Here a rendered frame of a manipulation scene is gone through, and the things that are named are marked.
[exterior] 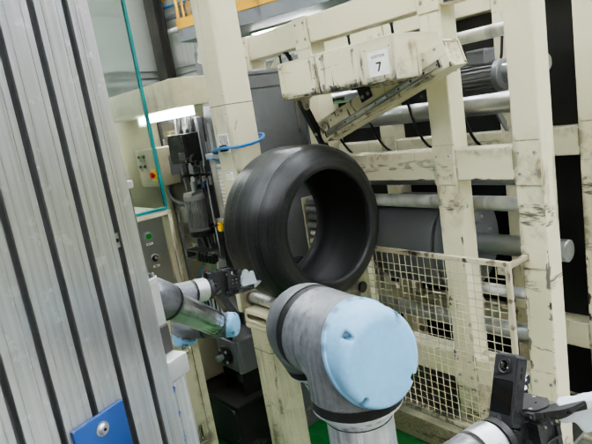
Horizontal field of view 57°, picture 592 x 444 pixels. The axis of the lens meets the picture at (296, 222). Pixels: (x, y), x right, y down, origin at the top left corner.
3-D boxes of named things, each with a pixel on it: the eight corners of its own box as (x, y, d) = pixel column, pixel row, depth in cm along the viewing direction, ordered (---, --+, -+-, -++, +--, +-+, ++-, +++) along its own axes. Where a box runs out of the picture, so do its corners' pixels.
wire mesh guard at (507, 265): (345, 381, 263) (323, 240, 249) (348, 380, 264) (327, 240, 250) (524, 452, 194) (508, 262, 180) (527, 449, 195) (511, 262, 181)
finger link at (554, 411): (579, 402, 90) (525, 412, 91) (576, 392, 90) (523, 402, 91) (592, 415, 85) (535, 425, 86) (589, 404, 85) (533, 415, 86)
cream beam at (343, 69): (281, 101, 224) (275, 64, 221) (325, 95, 239) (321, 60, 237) (395, 80, 177) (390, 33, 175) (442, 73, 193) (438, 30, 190)
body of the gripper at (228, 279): (242, 268, 180) (210, 275, 173) (245, 293, 181) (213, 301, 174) (230, 265, 186) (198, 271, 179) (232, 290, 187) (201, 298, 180)
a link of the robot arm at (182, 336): (200, 347, 165) (196, 311, 165) (167, 348, 168) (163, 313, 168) (211, 340, 173) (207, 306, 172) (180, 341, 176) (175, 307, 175)
